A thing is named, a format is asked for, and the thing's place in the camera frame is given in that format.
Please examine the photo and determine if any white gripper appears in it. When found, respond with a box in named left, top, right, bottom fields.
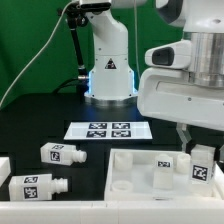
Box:
left=137, top=68, right=224, bottom=152

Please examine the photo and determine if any white square tabletop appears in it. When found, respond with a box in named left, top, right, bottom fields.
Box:
left=104, top=149, right=224, bottom=201

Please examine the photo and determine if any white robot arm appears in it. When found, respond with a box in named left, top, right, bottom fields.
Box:
left=80, top=0, right=224, bottom=131

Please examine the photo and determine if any white marker tag sheet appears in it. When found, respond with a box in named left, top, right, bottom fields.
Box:
left=64, top=122, right=152, bottom=140

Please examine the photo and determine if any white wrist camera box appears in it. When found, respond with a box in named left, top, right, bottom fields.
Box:
left=145, top=40, right=192, bottom=69

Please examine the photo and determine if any black cable at base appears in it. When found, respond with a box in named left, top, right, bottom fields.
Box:
left=51, top=77, right=88, bottom=94

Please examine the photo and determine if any white front rail fence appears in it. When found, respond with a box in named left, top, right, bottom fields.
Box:
left=0, top=200, right=224, bottom=224

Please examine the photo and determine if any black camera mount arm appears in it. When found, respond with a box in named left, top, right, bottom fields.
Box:
left=53, top=3, right=88, bottom=94

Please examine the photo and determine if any grey cable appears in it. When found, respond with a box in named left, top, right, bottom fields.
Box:
left=0, top=0, right=81, bottom=109

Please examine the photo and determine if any white left rail block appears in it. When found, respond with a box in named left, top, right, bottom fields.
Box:
left=0, top=157, right=11, bottom=187

